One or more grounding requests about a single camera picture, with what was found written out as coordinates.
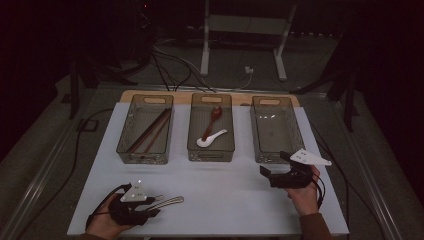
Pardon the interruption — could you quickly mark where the white ceramic spoon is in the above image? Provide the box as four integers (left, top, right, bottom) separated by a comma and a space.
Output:
195, 128, 229, 148

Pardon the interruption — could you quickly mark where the white metal stand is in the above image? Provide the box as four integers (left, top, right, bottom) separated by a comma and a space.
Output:
199, 0, 298, 83

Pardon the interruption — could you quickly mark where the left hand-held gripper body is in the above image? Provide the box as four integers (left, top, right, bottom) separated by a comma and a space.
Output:
108, 180, 150, 227

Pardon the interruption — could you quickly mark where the person's left hand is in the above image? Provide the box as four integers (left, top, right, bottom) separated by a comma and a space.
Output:
85, 203, 134, 240

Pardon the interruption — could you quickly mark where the white table mat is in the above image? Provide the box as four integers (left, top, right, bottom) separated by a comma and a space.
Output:
66, 101, 350, 238

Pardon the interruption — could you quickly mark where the bundle of floor cables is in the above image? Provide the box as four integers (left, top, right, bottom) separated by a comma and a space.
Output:
151, 43, 218, 94

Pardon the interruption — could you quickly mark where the clear grey plastic bin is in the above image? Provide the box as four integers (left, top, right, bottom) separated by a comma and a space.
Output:
115, 93, 175, 165
186, 92, 236, 163
249, 95, 307, 165

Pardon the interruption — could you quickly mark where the person's right hand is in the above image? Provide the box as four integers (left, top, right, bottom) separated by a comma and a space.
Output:
287, 165, 322, 218

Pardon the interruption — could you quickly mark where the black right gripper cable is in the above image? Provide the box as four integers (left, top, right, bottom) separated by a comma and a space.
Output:
309, 123, 389, 240

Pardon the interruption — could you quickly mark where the black floor stand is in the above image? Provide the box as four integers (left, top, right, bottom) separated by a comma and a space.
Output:
68, 56, 138, 121
289, 33, 362, 133

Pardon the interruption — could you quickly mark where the brown wooden spoon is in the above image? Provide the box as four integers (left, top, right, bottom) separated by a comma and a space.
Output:
200, 105, 223, 143

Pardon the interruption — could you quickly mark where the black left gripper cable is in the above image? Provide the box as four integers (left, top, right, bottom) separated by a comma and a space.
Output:
14, 107, 133, 240

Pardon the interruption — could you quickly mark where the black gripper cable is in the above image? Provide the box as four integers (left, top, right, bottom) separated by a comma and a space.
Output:
14, 107, 133, 240
309, 123, 389, 240

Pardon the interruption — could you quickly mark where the dark equipment tower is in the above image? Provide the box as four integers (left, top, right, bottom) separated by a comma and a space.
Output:
132, 0, 158, 69

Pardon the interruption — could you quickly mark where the white plug with cable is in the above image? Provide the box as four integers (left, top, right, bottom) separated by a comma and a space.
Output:
233, 65, 255, 91

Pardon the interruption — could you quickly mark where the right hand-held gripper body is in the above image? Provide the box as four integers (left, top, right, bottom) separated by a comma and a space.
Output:
269, 148, 333, 190

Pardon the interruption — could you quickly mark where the light wooden board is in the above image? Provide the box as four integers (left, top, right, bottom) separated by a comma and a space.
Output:
119, 89, 301, 108

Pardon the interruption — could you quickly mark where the black square frame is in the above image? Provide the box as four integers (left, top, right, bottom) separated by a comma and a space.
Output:
77, 118, 100, 133

